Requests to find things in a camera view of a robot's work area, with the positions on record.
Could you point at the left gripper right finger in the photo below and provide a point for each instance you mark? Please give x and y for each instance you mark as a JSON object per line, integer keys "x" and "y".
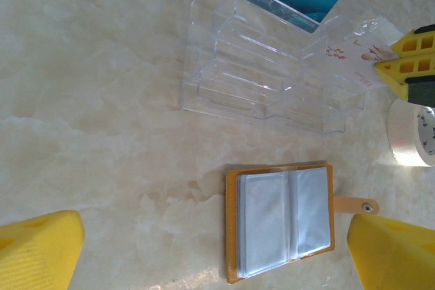
{"x": 397, "y": 259}

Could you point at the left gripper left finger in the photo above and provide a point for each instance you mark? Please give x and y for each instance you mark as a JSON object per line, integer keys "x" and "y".
{"x": 37, "y": 252}

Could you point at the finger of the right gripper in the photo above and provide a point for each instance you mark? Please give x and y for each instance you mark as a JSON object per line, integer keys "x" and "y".
{"x": 418, "y": 42}
{"x": 418, "y": 72}

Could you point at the orange card holder wallet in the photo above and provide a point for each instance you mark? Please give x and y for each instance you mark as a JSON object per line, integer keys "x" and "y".
{"x": 272, "y": 222}

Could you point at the clear acrylic card stand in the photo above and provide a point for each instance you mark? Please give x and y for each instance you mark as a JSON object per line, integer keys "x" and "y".
{"x": 238, "y": 93}

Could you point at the beige masking tape roll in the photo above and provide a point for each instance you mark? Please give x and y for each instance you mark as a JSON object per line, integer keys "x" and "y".
{"x": 404, "y": 133}

